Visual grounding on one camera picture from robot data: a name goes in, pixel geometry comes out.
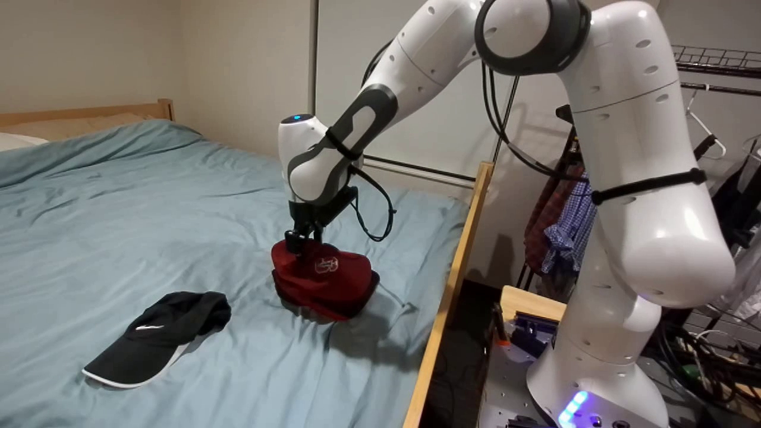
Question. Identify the white pillow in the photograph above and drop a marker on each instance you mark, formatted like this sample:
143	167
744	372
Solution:
14	142

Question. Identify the black metal clothes rack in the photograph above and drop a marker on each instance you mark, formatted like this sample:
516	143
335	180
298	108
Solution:
715	61

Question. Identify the light blue bed sheet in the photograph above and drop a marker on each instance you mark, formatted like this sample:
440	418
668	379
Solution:
120	223

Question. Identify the small wooden side table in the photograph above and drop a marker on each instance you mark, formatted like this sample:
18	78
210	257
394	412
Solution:
531	303

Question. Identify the purple hanging garment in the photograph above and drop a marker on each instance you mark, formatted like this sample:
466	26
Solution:
571	228

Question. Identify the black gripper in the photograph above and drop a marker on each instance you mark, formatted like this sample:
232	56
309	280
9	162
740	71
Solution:
317	213

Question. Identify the wooden bed frame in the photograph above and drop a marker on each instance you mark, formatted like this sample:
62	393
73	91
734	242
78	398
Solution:
445	317

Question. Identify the white framed window panel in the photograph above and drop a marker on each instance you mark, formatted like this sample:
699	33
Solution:
444	134

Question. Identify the dark red hanging garment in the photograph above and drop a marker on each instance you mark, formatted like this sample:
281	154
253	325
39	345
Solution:
551	211

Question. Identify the blue box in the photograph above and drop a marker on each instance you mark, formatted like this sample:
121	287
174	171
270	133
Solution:
531	333

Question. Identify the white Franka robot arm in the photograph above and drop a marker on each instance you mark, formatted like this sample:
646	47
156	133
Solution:
633	199

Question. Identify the black cap with white trim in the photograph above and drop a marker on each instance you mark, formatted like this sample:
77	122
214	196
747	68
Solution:
157	337

